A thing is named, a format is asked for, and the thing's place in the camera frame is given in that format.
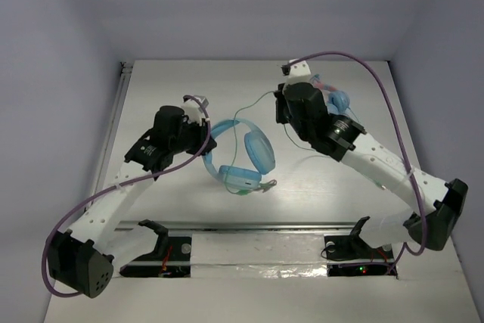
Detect green headphone cable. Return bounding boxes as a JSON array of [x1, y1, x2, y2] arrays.
[[222, 90, 386, 198]]

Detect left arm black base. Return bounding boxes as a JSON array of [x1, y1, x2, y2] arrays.
[[119, 219, 192, 278]]

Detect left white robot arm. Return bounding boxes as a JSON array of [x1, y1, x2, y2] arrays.
[[41, 95, 216, 298]]

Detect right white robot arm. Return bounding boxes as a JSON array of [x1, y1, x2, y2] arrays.
[[275, 82, 468, 257]]

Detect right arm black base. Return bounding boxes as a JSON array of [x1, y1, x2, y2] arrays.
[[320, 216, 398, 278]]

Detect pink blue cat-ear headphones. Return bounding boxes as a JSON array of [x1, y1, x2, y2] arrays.
[[310, 74, 350, 115]]

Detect silver tape strip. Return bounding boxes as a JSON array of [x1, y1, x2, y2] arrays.
[[190, 232, 327, 279]]

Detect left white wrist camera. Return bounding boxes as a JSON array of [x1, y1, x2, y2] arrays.
[[181, 95, 209, 126]]

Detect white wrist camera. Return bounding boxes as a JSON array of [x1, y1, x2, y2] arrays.
[[181, 95, 209, 126], [281, 60, 312, 85]]

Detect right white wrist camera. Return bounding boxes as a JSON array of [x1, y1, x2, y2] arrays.
[[281, 60, 312, 85]]

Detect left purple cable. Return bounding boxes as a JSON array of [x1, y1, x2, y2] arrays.
[[41, 95, 212, 298]]

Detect purple cable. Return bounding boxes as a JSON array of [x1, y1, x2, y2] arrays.
[[41, 95, 212, 298], [289, 51, 428, 256]]

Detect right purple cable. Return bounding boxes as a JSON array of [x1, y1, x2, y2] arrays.
[[289, 51, 428, 256]]

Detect aluminium left side rail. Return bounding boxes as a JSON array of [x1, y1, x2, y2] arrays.
[[88, 61, 134, 196]]

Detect aluminium rail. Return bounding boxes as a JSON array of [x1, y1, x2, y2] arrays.
[[113, 219, 411, 234], [88, 61, 134, 196]]

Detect aluminium front rail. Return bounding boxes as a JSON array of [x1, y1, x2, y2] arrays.
[[113, 219, 411, 234]]

